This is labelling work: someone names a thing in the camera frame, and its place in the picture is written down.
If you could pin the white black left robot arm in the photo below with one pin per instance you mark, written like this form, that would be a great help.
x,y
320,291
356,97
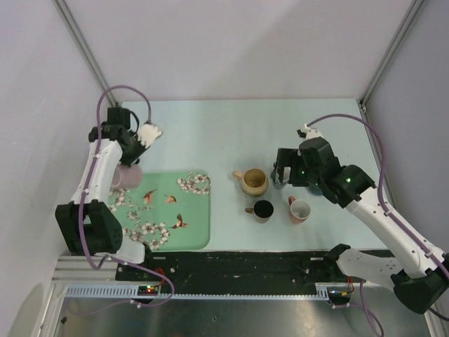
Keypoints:
x,y
86,222

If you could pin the aluminium frame rail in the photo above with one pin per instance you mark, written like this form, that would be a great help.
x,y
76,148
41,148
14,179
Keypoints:
x,y
77,268

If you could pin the dark blue mug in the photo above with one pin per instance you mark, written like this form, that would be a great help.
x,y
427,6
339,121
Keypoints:
x,y
315,190

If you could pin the right aluminium corner post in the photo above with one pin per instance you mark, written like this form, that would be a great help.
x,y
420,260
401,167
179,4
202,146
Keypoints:
x,y
409,19

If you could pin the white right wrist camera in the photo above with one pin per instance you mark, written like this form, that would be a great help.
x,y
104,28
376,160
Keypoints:
x,y
306,132

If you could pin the green floral tray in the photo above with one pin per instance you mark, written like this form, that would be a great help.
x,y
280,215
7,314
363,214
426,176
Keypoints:
x,y
167,212

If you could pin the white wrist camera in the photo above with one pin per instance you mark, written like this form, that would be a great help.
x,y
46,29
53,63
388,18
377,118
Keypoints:
x,y
306,132
147,134

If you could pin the mauve mug black handle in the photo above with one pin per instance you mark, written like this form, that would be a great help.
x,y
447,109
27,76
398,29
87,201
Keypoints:
x,y
126,177

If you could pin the left aluminium corner post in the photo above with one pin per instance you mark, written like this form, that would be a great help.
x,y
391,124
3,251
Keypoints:
x,y
81,42

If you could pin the pink cup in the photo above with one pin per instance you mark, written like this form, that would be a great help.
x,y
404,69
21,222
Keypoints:
x,y
299,210

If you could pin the brown small cup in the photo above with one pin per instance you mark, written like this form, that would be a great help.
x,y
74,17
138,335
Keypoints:
x,y
262,210

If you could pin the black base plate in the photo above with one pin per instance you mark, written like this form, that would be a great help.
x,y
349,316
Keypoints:
x,y
221,273

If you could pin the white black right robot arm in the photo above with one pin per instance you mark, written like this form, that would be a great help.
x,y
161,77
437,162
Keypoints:
x,y
417,271

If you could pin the light blue coffee mug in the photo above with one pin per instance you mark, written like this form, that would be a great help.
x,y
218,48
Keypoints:
x,y
279,181

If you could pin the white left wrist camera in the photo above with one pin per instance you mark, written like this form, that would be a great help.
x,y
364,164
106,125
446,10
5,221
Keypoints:
x,y
147,134

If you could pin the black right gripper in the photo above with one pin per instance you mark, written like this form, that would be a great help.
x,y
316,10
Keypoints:
x,y
289,158

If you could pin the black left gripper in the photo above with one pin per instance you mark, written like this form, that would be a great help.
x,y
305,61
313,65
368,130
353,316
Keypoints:
x,y
129,161

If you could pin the aluminium corner post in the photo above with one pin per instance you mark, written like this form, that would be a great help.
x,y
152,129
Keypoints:
x,y
409,19
81,42

